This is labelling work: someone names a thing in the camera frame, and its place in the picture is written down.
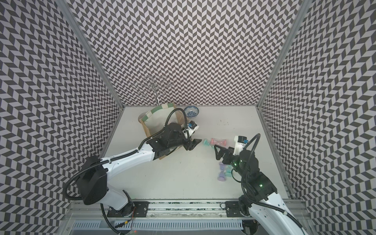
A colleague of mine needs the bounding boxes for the brown green canvas bag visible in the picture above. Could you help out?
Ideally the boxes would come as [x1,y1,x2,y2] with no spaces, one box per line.
[137,103,188,162]

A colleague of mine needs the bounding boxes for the teal hourglass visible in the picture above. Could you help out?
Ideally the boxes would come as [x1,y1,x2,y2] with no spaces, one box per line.
[203,139,212,147]
[225,165,233,177]

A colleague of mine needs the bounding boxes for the purple hourglass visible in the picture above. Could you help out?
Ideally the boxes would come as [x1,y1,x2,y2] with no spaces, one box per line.
[217,162,226,182]

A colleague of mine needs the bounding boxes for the blue white ceramic bowl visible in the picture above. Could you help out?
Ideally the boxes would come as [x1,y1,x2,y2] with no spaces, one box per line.
[184,105,199,118]

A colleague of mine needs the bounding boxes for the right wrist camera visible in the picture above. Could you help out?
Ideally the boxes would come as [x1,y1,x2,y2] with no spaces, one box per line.
[234,136,248,155]

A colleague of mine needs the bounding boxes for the silver wire tree stand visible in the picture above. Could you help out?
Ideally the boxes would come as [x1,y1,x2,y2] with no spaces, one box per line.
[131,76,173,106]

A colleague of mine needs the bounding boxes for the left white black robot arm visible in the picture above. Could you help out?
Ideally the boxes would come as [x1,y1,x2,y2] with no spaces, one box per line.
[63,121,201,217]

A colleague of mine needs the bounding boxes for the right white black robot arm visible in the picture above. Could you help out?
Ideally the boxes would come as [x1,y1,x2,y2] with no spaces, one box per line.
[214,145,308,235]

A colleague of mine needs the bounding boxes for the pink hourglass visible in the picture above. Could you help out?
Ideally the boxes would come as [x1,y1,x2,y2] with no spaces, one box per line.
[210,138,227,147]

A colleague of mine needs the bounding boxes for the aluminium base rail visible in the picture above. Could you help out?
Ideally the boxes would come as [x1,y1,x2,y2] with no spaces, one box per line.
[70,199,309,219]

